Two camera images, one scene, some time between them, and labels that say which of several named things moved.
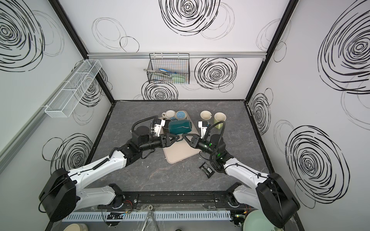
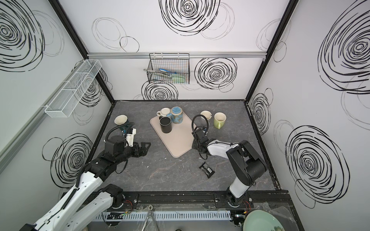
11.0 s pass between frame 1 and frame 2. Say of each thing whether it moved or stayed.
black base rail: stayed
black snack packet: stayed
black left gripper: moved
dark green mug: moved
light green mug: stayed
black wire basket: stayed
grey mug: stayed
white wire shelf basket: stayed
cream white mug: moved
